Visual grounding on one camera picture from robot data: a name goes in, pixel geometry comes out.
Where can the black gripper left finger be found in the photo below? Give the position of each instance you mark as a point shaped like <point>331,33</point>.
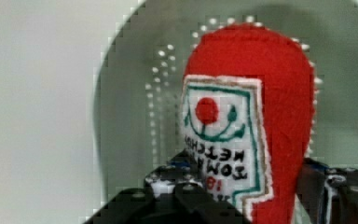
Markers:
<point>171,194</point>

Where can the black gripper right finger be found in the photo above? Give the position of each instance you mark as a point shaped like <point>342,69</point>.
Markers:
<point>328,194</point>

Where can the red plush ketchup bottle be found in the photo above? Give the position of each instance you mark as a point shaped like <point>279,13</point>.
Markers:
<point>247,108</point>

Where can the green oval strainer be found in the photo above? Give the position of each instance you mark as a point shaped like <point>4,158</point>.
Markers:
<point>137,108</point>

